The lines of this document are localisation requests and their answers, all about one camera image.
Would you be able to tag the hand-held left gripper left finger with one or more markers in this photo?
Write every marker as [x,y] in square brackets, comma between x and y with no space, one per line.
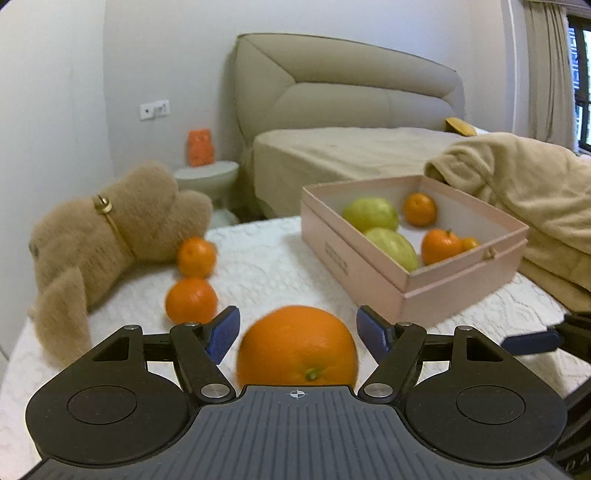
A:
[224,334]

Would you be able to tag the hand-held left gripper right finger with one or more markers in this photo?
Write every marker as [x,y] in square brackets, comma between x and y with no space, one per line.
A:
[371,330]

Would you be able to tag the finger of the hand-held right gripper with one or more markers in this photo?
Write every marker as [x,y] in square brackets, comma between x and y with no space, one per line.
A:
[531,342]

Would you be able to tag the pink cardboard box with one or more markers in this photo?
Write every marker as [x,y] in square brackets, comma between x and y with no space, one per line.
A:
[360,272]

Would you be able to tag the large orange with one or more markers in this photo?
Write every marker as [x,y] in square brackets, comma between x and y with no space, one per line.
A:
[295,346]

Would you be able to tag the large green guava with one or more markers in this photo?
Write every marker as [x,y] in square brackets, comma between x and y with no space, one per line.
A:
[392,247]

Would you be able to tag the small tangerine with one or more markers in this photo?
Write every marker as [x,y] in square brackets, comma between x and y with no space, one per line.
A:
[441,247]
[191,300]
[197,257]
[471,243]
[420,209]

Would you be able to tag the white lace mattress cover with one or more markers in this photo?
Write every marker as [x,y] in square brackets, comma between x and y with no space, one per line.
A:
[277,277]

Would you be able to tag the brown teddy bear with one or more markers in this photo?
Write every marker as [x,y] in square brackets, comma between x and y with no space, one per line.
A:
[120,240]

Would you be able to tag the tan fleece blanket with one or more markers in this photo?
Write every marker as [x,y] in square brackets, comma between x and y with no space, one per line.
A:
[531,184]

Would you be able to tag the round white side table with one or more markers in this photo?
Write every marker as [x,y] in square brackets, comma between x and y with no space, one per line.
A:
[207,180]

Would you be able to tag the beige bed sheet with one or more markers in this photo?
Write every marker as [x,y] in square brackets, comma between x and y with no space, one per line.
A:
[341,152]

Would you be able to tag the orange owl figure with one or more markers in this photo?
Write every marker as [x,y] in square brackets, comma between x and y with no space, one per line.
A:
[200,147]

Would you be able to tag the yellow pillow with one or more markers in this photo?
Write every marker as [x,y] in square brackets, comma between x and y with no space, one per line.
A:
[459,126]

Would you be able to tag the beige padded headboard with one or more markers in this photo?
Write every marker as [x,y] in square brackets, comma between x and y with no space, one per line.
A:
[341,83]

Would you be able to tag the window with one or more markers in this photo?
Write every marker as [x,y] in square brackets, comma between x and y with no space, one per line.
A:
[581,83]

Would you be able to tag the beige curtain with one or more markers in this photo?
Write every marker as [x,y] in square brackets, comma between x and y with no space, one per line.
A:
[547,69]

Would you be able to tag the white wall socket panel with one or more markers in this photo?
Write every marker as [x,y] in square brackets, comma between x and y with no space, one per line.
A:
[154,110]

